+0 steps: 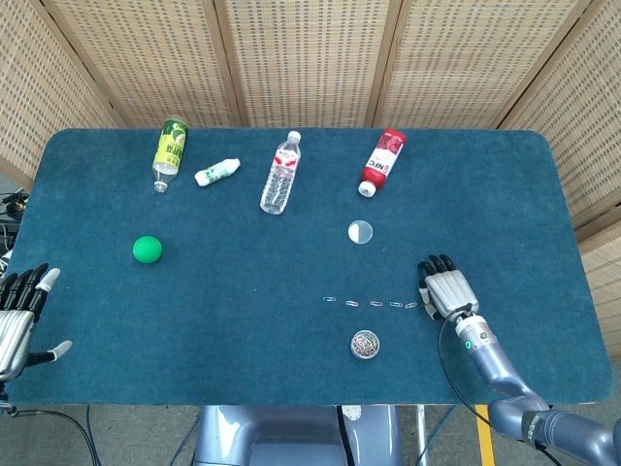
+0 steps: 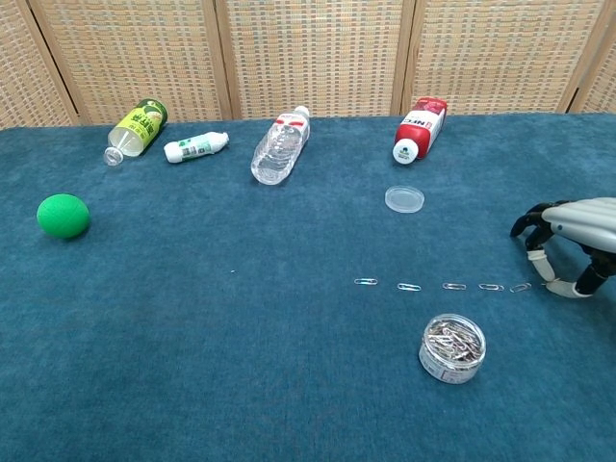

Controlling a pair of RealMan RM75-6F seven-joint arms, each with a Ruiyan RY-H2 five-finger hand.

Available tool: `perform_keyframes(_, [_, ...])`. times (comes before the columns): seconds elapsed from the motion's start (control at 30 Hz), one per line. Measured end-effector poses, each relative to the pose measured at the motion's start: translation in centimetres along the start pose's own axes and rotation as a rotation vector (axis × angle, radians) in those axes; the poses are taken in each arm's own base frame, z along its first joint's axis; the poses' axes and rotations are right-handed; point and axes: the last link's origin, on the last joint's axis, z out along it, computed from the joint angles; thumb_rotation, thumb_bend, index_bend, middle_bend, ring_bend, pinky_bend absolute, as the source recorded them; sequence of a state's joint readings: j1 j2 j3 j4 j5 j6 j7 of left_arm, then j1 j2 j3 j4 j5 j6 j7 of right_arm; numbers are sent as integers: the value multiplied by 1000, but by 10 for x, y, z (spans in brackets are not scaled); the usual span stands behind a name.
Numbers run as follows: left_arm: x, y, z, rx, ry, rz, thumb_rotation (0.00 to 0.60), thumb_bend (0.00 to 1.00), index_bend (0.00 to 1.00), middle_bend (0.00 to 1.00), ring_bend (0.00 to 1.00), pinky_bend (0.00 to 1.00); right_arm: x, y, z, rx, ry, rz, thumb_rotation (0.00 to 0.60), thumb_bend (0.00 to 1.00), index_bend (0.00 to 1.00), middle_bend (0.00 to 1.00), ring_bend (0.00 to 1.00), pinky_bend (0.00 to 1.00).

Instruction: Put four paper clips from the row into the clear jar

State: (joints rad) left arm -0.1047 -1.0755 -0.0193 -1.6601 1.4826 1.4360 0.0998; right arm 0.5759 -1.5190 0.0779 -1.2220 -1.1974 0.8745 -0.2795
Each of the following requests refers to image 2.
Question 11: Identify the yellow-green label plastic bottle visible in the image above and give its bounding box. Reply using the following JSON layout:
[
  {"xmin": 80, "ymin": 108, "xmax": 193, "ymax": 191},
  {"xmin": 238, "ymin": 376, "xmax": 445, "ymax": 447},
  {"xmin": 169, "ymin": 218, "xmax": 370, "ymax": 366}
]
[{"xmin": 103, "ymin": 98, "xmax": 169, "ymax": 167}]

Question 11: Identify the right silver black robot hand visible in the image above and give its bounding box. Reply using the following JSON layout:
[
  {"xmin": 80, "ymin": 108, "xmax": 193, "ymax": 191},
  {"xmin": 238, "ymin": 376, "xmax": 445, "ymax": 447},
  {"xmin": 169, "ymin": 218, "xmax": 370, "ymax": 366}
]
[{"xmin": 509, "ymin": 195, "xmax": 616, "ymax": 299}]

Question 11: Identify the round white disc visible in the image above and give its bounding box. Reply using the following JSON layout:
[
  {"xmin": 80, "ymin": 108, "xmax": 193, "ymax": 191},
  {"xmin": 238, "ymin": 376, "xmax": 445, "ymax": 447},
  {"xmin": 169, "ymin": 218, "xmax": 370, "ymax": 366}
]
[{"xmin": 384, "ymin": 184, "xmax": 426, "ymax": 213}]

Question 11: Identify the green ball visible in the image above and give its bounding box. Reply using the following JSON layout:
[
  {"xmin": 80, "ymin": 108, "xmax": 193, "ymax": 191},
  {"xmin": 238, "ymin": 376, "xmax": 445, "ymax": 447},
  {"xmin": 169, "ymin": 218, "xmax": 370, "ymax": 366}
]
[{"xmin": 37, "ymin": 192, "xmax": 91, "ymax": 240}]

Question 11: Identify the clear water bottle red label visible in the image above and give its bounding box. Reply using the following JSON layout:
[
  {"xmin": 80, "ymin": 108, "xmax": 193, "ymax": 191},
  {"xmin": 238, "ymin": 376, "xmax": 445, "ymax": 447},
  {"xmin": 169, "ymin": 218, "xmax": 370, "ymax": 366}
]
[{"xmin": 249, "ymin": 105, "xmax": 312, "ymax": 186}]

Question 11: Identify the small white green-print bottle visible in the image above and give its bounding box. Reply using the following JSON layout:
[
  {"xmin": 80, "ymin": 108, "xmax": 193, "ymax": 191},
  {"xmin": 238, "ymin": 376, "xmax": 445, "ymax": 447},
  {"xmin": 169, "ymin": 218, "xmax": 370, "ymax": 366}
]
[{"xmin": 163, "ymin": 130, "xmax": 230, "ymax": 165}]

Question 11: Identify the teal carpet table cover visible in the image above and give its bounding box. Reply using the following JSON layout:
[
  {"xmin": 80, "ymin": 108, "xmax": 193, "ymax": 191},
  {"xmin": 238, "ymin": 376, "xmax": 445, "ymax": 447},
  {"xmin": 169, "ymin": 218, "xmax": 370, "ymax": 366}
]
[{"xmin": 0, "ymin": 113, "xmax": 616, "ymax": 462}]

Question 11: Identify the clear dish with metal bits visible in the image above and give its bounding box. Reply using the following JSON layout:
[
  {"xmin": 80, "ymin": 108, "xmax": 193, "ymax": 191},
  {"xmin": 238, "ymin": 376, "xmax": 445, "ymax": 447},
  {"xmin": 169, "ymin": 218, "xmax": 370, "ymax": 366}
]
[{"xmin": 418, "ymin": 313, "xmax": 488, "ymax": 385}]

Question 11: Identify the woven wooden screen panel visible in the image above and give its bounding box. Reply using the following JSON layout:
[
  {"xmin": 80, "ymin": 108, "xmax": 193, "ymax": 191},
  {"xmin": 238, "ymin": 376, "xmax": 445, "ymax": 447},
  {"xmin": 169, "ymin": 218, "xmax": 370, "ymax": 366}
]
[
  {"xmin": 401, "ymin": 0, "xmax": 605, "ymax": 116},
  {"xmin": 570, "ymin": 0, "xmax": 616, "ymax": 115},
  {"xmin": 0, "ymin": 0, "xmax": 81, "ymax": 130},
  {"xmin": 214, "ymin": 0, "xmax": 418, "ymax": 120},
  {"xmin": 28, "ymin": 0, "xmax": 235, "ymax": 125}
]

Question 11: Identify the red juice bottle white cap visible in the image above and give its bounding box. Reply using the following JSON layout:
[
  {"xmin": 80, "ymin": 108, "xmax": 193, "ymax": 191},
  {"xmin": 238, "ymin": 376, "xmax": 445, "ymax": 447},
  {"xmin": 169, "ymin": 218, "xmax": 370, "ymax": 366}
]
[{"xmin": 392, "ymin": 96, "xmax": 450, "ymax": 166}]

